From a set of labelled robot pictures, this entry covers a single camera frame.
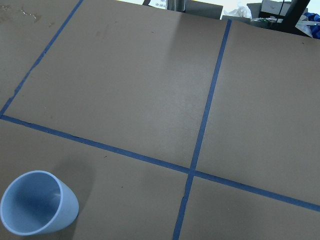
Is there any light blue plastic cup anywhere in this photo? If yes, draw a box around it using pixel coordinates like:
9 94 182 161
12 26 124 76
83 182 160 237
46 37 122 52
0 170 80 236

